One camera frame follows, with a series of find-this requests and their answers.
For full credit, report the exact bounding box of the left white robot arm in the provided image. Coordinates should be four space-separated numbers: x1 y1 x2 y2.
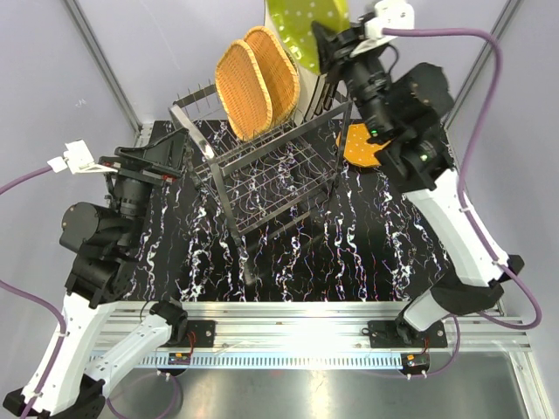
3 128 189 418

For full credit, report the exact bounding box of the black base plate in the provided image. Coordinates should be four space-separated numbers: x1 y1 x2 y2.
361 319 448 349
167 319 217 348

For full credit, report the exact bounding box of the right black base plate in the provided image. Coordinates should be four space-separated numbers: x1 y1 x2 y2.
361 319 448 349

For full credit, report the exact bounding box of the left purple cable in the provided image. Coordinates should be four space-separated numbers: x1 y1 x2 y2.
0 165 183 419

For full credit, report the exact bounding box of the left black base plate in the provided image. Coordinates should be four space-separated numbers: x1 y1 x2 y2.
167 319 217 348

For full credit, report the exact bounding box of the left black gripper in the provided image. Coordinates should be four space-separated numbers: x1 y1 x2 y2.
99 127 190 248

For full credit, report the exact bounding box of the cream black-rimmed square plate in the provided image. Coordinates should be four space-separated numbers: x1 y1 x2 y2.
264 2 324 126

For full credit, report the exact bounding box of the orange polka dot plate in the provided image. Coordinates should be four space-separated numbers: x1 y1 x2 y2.
343 123 389 168

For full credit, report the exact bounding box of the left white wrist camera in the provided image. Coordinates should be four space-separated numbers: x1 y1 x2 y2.
47 140 114 175

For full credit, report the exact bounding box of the stainless steel dish rack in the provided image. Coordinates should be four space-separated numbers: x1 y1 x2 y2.
168 69 357 287

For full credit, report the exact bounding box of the woven wicker tray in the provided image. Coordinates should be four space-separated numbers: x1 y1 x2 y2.
244 26 300 127
215 39 273 141

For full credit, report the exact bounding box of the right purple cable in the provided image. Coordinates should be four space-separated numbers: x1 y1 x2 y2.
362 26 543 379

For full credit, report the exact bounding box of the white middle square plate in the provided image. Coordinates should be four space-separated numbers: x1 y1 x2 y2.
314 79 336 116

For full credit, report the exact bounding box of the purple cable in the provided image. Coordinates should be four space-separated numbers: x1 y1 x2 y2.
362 26 543 379
0 165 183 419

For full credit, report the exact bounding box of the green polka dot plate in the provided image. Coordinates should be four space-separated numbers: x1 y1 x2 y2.
266 0 350 74

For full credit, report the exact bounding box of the dark brown square plate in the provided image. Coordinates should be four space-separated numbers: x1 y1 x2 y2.
322 81 346 112

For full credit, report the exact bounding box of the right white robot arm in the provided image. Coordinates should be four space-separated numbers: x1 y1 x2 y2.
311 22 524 347

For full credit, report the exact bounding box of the aluminium mounting rail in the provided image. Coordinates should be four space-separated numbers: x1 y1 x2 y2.
89 300 532 372

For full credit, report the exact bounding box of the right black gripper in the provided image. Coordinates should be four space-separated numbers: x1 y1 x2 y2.
311 14 397 141

